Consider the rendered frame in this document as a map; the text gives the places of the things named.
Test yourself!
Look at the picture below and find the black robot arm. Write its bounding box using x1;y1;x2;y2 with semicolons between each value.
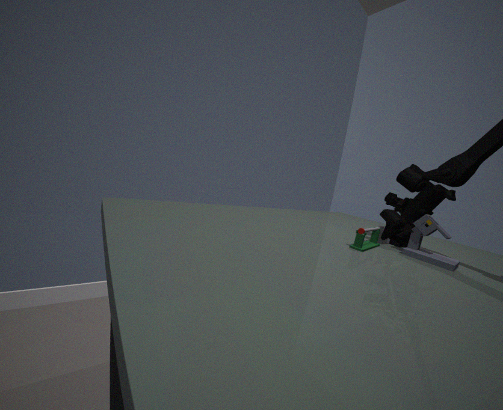
384;119;503;212

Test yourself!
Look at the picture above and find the grey tapered pin with red cap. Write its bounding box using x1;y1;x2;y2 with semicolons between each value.
358;227;380;234

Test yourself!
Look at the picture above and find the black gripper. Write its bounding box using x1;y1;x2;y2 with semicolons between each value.
380;197;433;240

